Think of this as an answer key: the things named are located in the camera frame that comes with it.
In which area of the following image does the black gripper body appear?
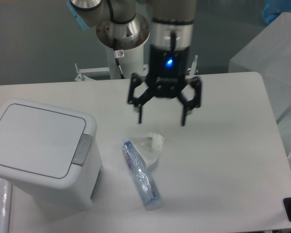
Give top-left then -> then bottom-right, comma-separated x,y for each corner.
145,45 -> 190,99

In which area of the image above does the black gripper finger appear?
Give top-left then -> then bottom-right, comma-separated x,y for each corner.
127,73 -> 158,124
178,76 -> 202,126

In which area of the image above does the white push-lid trash can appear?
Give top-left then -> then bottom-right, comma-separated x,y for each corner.
0,99 -> 103,210

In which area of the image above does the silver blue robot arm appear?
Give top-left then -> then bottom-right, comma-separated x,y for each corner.
66,0 -> 202,123

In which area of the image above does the silver clamp bolt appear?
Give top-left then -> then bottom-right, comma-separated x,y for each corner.
188,55 -> 199,75

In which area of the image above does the crumpled white tissue wrapper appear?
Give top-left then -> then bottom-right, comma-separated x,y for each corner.
130,132 -> 165,170

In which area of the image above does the crushed clear plastic bottle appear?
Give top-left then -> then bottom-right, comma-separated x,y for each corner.
122,139 -> 163,210

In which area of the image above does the blue water jug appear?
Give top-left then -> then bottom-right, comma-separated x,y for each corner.
261,0 -> 291,25

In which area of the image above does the clear plastic sheet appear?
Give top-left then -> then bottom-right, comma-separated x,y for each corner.
0,178 -> 12,233

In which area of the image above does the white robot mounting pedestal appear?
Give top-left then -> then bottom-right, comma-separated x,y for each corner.
105,45 -> 144,76

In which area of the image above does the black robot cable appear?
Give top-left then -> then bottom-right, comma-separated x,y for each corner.
113,38 -> 125,79

